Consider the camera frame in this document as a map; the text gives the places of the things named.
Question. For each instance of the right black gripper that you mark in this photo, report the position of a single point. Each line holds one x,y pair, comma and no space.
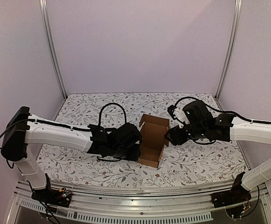
176,136

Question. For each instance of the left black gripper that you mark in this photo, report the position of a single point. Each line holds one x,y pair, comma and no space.
136,154

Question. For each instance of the brown cardboard box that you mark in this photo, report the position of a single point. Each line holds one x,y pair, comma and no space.
152,129

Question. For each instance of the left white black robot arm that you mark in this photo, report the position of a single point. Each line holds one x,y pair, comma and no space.
24,129

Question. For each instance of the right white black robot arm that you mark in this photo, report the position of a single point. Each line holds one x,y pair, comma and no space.
196,122

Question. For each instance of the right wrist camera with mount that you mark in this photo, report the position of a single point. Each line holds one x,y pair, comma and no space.
178,114

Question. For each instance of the front aluminium rail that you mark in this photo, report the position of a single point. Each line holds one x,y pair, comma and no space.
165,205

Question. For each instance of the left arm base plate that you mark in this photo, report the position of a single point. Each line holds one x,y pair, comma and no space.
59,197

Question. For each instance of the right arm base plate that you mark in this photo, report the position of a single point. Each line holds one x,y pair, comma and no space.
230,197

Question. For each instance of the right aluminium frame post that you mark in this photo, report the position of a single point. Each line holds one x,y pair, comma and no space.
230,49

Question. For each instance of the aluminium frame post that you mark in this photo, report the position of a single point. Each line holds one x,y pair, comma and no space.
230,49
51,47

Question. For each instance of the left aluminium frame post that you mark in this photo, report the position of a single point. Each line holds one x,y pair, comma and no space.
51,47

